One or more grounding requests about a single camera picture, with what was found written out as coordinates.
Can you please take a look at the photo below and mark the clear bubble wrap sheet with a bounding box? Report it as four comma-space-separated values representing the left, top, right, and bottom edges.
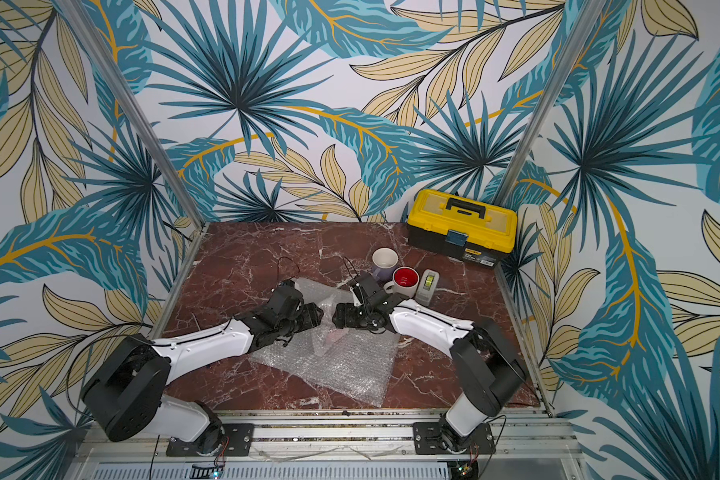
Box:
251, 278, 400, 407

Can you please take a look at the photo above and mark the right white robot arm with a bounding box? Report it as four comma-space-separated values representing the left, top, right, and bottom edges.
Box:
332, 274, 529, 440

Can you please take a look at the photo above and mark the right aluminium frame post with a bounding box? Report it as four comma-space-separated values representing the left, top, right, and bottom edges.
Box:
494, 1, 605, 207

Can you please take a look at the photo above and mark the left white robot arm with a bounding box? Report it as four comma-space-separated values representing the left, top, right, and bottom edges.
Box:
81, 289, 323, 456

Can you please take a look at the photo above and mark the yellow black toolbox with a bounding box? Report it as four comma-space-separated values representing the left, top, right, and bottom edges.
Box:
407, 189, 518, 268

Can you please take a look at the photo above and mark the aluminium frame post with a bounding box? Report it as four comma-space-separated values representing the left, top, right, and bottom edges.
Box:
494, 1, 605, 207
57, 0, 205, 230

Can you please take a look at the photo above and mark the small green white box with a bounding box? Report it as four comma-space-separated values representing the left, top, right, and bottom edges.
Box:
415, 269, 440, 306

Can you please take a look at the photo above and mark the white mug red inside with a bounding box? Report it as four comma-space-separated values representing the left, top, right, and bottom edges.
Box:
384, 266, 420, 298

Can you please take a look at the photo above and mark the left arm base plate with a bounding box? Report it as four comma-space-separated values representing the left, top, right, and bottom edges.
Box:
166, 423, 255, 459

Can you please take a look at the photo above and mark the left aluminium frame post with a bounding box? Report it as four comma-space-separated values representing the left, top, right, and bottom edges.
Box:
57, 0, 205, 230

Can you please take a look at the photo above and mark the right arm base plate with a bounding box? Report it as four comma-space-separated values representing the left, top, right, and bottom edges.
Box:
412, 419, 496, 455

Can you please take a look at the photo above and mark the front aluminium rail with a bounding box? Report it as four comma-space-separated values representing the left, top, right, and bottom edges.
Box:
65, 409, 590, 479

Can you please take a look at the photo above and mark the lavender mug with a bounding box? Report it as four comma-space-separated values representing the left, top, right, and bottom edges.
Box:
371, 247, 399, 283

